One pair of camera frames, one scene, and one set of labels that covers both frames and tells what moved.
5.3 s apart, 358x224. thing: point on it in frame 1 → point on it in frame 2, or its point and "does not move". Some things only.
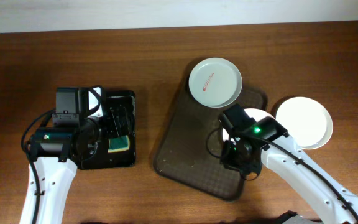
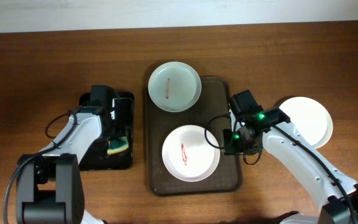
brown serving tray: [189, 149] → [214, 102]
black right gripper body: [229, 152] → [229, 142]
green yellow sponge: [119, 144] does not move
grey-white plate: [215, 82] → [174, 86]
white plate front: [306, 121] does not move
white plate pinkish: [255, 113] → [188, 156]
